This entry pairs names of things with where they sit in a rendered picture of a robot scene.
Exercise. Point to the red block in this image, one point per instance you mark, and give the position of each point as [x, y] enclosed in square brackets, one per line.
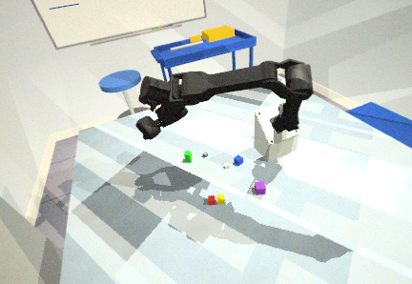
[211, 200]

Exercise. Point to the yellow block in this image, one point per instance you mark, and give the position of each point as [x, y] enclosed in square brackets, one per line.
[220, 199]

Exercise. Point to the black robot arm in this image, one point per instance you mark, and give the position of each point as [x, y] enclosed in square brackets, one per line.
[199, 86]

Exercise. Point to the small blue block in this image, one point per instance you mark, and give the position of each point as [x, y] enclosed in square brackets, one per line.
[238, 160]

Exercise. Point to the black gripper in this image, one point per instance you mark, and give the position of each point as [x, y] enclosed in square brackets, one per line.
[166, 115]

